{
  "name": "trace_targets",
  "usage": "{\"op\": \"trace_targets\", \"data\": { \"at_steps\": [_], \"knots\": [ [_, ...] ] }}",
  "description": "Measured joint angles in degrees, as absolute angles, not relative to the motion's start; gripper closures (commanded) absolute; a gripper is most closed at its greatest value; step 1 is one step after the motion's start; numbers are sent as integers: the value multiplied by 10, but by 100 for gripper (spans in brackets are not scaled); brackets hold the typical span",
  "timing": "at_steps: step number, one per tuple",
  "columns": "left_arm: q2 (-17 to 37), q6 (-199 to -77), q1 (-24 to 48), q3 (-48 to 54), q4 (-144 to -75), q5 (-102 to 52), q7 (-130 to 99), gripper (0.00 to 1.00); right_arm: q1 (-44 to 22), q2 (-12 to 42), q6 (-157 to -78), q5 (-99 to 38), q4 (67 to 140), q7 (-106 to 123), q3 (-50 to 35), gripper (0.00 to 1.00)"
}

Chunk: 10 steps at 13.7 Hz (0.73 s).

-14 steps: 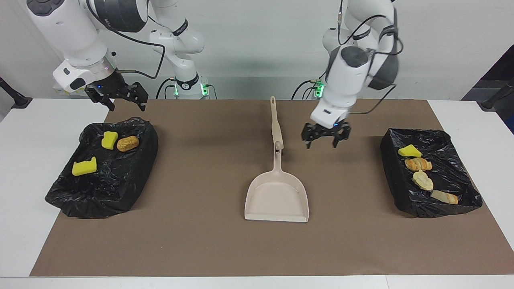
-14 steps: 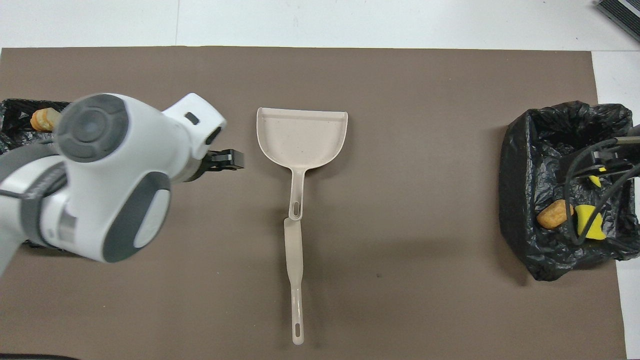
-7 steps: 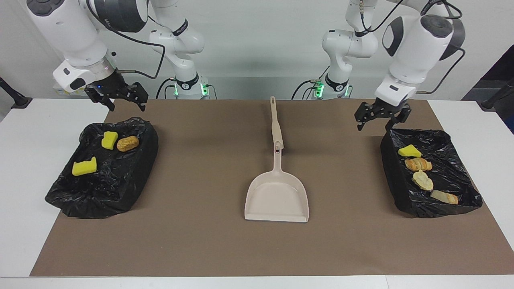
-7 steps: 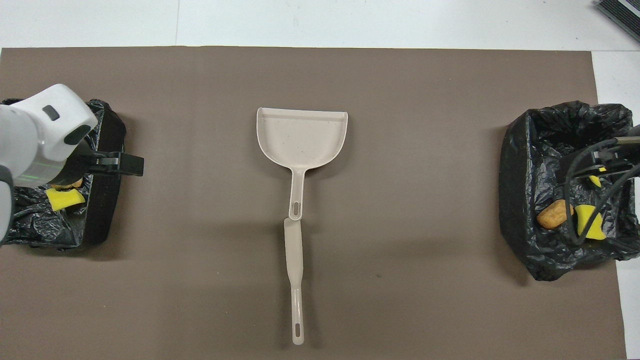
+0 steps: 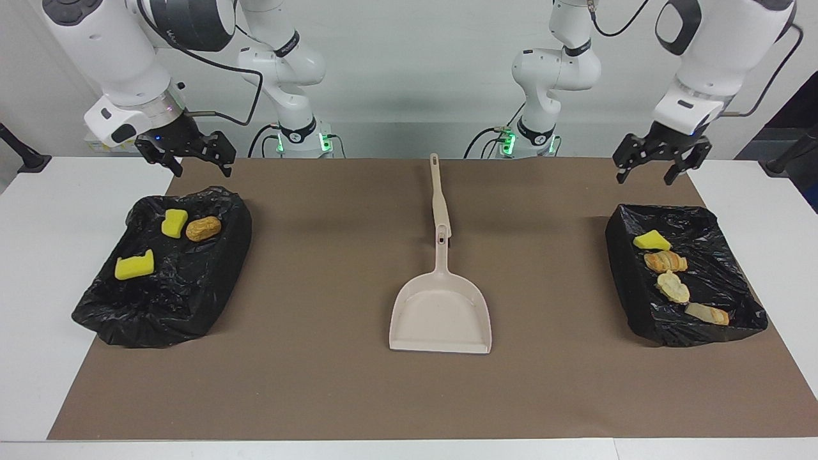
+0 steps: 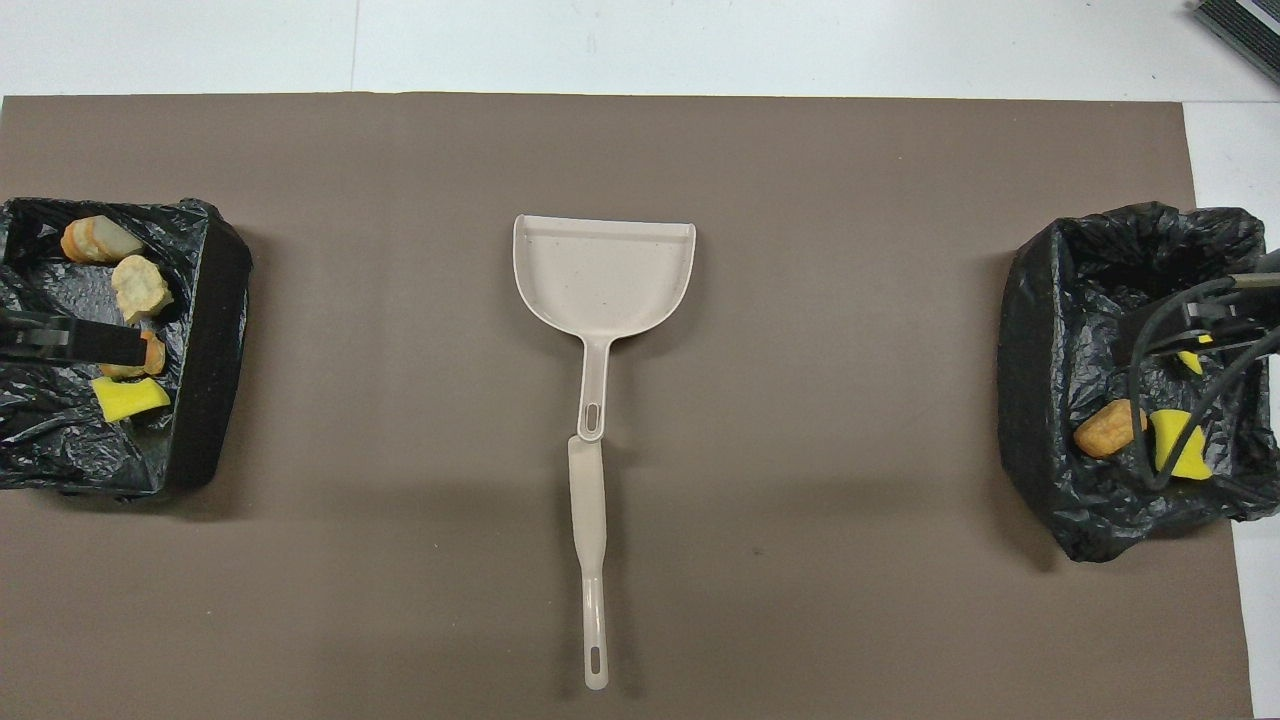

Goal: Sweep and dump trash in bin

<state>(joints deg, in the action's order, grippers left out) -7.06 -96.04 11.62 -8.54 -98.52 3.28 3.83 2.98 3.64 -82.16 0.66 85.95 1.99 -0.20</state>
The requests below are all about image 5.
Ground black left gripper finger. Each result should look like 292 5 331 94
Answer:
663 137 714 187
612 132 654 185

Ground white box on table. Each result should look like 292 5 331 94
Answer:
84 131 144 154

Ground black base power cable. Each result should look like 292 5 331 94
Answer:
463 125 512 159
248 125 282 158

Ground brown table mat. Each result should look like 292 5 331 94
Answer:
47 157 818 441

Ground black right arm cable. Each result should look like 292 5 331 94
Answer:
134 0 265 127

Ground brown cork-like lump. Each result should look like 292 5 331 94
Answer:
186 216 222 242

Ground beige hand brush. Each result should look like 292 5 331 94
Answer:
429 153 453 247

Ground bread piece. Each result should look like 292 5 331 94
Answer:
656 270 691 305
684 302 730 326
644 250 689 273

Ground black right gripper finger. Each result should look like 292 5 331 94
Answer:
195 130 237 179
134 138 185 178

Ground black bag-lined bin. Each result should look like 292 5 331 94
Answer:
606 204 769 348
72 186 253 349

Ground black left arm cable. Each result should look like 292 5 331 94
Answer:
588 0 806 119

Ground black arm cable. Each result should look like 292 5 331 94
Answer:
134 0 265 127
588 0 806 119

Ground notched yellow sponge piece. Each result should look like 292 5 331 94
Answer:
114 249 156 281

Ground black stand foot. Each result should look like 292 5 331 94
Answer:
759 125 818 176
0 123 52 173

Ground small yellow sponge wedge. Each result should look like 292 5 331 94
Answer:
633 230 673 252

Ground bread piece top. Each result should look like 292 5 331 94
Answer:
644 250 689 273

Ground dark blue panel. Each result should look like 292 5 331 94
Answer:
735 70 818 215

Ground beige plastic dustpan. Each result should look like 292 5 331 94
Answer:
389 224 493 355

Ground wavy yellow sponge piece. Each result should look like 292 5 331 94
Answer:
161 209 189 239

